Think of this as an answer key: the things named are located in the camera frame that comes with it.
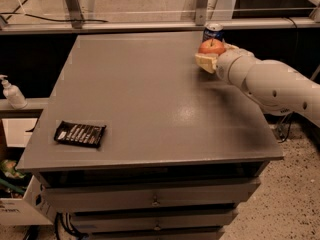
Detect black snack bar wrapper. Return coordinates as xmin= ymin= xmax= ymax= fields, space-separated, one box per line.
xmin=54 ymin=121 xmax=107 ymax=148

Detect white pump bottle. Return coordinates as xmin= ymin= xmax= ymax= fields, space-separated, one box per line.
xmin=0 ymin=75 xmax=27 ymax=109

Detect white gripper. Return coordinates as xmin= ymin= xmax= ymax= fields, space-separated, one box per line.
xmin=195 ymin=43 xmax=254 ymax=83

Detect red apple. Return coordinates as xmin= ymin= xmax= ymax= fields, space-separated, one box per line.
xmin=198 ymin=38 xmax=226 ymax=55

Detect white cardboard box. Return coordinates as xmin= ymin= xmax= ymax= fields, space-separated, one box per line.
xmin=0 ymin=177 xmax=56 ymax=226

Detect grey drawer cabinet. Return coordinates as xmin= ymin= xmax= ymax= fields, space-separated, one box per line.
xmin=18 ymin=32 xmax=282 ymax=240

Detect black cable behind glass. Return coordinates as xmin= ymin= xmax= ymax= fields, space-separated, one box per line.
xmin=0 ymin=12 xmax=109 ymax=24

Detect blue pepsi can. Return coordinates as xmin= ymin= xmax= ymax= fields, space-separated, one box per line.
xmin=202 ymin=23 xmax=223 ymax=41

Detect black cables under cabinet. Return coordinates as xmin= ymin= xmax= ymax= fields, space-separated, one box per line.
xmin=53 ymin=212 xmax=89 ymax=240

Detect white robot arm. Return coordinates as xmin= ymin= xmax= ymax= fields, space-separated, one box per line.
xmin=195 ymin=40 xmax=320 ymax=126

